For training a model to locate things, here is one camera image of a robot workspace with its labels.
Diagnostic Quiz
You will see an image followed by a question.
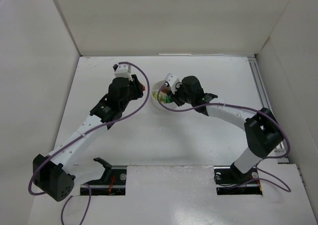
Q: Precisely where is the red pink lego figure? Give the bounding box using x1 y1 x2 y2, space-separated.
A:
140 83 146 91

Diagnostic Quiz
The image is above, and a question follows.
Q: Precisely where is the green lego plate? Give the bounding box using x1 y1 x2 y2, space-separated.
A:
164 97 173 104

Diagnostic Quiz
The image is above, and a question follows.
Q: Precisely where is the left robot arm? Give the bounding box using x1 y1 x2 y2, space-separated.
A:
31 75 145 202

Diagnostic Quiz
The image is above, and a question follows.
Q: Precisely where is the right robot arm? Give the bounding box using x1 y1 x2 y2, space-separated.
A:
165 74 283 177

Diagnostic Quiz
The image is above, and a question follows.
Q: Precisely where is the white round divided container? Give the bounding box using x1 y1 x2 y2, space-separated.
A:
151 80 177 110

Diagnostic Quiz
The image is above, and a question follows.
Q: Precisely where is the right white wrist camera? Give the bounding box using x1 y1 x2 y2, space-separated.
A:
164 73 180 94

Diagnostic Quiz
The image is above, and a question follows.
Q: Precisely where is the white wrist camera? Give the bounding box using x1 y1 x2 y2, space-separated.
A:
113 64 133 81
164 73 180 94

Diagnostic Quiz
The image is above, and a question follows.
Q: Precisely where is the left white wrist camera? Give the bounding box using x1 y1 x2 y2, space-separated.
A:
113 64 133 81

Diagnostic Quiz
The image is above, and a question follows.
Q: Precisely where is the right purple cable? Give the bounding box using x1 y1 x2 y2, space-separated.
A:
156 83 292 192

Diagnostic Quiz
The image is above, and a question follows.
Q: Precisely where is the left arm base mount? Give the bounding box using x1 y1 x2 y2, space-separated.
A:
85 157 127 196

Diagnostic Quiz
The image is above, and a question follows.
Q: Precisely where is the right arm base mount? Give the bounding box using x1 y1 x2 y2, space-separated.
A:
214 165 263 195

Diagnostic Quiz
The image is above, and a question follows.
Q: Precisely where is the aluminium rail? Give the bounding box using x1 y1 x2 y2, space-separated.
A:
247 57 290 164

